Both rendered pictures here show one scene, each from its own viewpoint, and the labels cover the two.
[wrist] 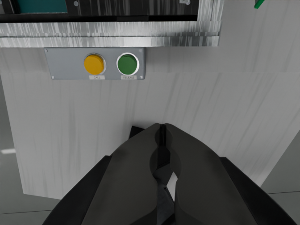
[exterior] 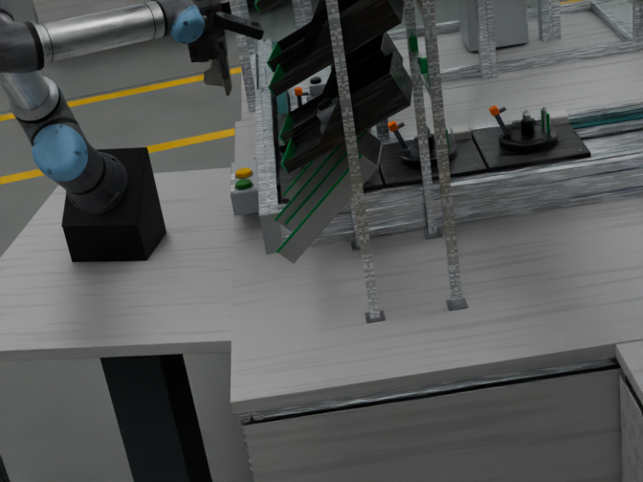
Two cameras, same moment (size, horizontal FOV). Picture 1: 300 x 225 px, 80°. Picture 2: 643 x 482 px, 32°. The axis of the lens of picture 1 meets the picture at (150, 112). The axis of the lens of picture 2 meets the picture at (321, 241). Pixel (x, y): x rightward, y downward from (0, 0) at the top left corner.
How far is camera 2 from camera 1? 256 cm
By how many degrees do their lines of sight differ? 64
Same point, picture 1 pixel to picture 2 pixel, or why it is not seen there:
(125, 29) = (271, 182)
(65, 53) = (253, 164)
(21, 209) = not seen: outside the picture
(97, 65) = (243, 171)
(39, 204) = not seen: outside the picture
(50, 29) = (270, 159)
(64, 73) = (236, 164)
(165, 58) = (248, 237)
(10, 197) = not seen: outside the picture
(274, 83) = (218, 303)
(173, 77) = (228, 246)
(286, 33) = (275, 293)
